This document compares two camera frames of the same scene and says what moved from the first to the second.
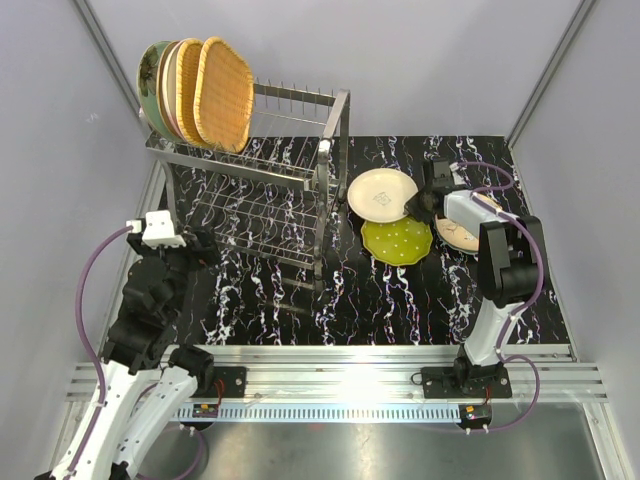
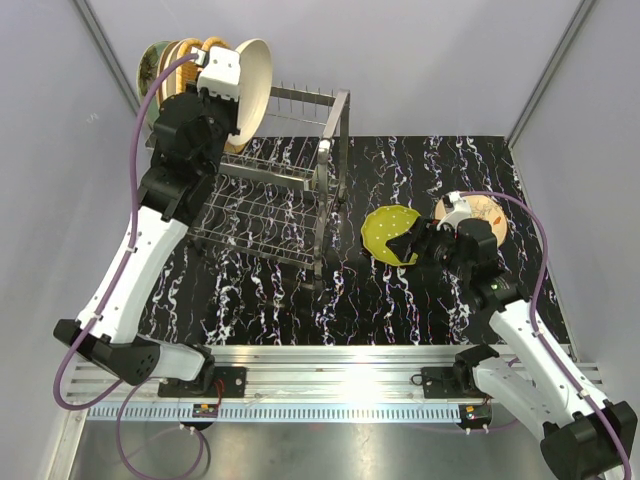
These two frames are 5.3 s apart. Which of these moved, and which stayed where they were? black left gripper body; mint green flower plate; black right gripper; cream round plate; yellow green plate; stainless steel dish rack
Moved: black left gripper body; cream round plate; black right gripper
Stayed: stainless steel dish rack; yellow green plate; mint green flower plate
